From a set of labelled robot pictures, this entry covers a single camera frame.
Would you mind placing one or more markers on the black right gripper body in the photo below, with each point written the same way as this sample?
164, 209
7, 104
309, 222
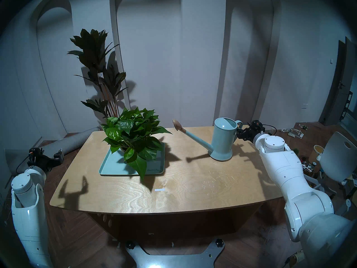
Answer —
255, 130

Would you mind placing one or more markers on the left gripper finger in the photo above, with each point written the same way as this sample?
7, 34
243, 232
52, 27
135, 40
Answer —
40, 153
59, 155

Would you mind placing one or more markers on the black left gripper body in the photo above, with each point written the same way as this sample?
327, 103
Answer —
44, 162

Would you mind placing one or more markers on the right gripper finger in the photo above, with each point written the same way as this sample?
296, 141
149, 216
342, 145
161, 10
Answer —
242, 136
244, 128

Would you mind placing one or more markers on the light blue watering can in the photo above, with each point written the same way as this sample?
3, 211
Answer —
223, 141

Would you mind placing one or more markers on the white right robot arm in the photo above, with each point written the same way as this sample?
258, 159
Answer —
287, 169

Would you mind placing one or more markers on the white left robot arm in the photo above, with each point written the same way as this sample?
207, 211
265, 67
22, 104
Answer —
28, 220

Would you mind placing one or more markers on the green pothos potted plant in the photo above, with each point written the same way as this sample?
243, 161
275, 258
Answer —
134, 130

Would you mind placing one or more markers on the white plant tag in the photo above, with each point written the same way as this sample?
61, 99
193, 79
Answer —
100, 75

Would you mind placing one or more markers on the tall dark leafy floor plant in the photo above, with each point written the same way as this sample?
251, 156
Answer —
92, 52

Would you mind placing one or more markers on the rolled grey carpet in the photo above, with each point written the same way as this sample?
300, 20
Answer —
72, 140

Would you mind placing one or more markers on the small floor clutter pile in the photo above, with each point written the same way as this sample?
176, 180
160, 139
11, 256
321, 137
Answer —
295, 134

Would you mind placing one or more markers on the dark green lying bottle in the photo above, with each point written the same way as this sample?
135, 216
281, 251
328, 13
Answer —
303, 127

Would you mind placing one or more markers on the teal plastic tray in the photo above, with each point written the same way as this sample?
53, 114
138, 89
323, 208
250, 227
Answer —
111, 164

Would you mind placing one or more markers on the small containers heap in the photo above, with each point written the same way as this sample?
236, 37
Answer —
307, 166

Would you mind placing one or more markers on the yellow paper cup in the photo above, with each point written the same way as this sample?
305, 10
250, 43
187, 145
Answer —
318, 149

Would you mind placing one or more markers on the white swivel chair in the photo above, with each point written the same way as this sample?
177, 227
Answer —
339, 158

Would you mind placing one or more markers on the dark grey door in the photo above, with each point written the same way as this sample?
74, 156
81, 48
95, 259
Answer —
337, 88

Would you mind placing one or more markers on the black star knob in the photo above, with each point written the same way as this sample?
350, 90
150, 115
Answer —
219, 243
130, 245

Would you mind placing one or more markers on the grey metal robot base plate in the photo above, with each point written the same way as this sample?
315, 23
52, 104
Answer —
173, 260

